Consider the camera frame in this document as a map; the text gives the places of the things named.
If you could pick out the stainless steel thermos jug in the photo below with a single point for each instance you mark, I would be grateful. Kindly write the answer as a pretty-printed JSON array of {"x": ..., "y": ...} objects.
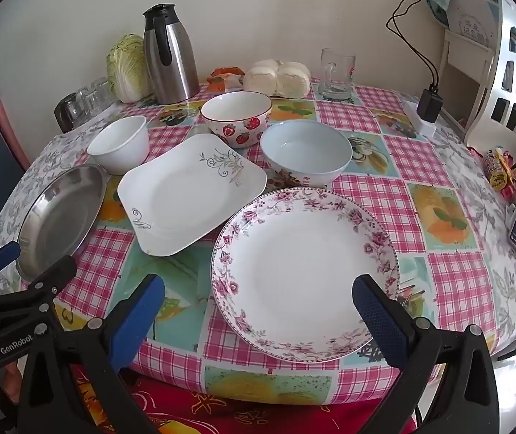
[{"x": 172, "y": 68}]

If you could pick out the white square plate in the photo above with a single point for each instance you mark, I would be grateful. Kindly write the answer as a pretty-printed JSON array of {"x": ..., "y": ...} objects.
[{"x": 185, "y": 194}]

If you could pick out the pink floral round plate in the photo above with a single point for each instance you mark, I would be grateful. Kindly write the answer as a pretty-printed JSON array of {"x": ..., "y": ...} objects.
[{"x": 294, "y": 271}]

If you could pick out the yellow snack packet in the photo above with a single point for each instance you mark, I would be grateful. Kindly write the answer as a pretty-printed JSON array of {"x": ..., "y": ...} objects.
[{"x": 494, "y": 169}]

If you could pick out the white photo frame board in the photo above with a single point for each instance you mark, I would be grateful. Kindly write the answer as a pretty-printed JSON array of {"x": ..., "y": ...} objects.
[{"x": 506, "y": 77}]

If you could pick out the white power strip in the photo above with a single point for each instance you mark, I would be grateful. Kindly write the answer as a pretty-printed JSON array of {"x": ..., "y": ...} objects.
[{"x": 425, "y": 129}]

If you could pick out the strawberry print bowl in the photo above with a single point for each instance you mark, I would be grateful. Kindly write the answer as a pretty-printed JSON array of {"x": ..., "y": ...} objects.
[{"x": 235, "y": 133}]

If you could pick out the small white bowl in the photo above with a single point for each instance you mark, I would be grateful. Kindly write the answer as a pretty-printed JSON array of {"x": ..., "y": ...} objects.
[{"x": 117, "y": 144}]

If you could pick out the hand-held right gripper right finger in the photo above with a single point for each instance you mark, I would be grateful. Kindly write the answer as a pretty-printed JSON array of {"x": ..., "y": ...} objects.
[{"x": 375, "y": 321}]

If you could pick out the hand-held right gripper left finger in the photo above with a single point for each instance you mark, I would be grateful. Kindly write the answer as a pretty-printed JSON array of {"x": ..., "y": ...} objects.
[{"x": 140, "y": 307}]

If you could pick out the red snack packet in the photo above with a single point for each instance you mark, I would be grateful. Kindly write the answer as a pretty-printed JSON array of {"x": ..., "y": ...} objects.
[{"x": 513, "y": 174}]

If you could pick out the pink board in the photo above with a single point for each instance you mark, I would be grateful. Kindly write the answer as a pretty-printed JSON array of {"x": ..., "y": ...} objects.
[{"x": 9, "y": 131}]

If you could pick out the bag of steamed buns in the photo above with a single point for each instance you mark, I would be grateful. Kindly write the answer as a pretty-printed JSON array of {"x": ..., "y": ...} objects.
[{"x": 276, "y": 81}]

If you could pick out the clear drinking glasses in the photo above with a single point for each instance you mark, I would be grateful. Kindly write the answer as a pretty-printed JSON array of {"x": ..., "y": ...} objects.
[{"x": 97, "y": 92}]

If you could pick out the light blue bowl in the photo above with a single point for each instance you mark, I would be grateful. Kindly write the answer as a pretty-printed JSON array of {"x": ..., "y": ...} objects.
[{"x": 305, "y": 149}]

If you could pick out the black charger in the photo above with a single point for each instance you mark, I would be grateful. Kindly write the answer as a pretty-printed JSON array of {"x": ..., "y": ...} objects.
[{"x": 430, "y": 104}]

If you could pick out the white and orange snack packet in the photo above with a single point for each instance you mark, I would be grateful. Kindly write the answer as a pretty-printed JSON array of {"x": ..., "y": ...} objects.
[{"x": 222, "y": 85}]

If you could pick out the dark glass jar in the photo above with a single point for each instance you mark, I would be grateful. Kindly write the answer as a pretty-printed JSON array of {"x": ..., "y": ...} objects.
[{"x": 68, "y": 113}]

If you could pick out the stainless steel plate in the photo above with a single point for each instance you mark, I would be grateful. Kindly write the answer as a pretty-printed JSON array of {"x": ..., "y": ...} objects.
[{"x": 59, "y": 217}]

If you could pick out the pink checked tablecloth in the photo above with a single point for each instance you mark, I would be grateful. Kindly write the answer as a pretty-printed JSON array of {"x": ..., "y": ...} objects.
[{"x": 375, "y": 203}]

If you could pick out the napa cabbage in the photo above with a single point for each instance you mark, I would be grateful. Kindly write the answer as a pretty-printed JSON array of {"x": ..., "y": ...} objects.
[{"x": 127, "y": 68}]

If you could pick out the red printed cloth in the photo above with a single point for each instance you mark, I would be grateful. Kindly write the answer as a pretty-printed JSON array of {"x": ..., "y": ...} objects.
[{"x": 185, "y": 407}]

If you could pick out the clear glass mug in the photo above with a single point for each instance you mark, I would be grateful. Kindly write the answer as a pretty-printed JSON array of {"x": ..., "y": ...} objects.
[{"x": 337, "y": 77}]

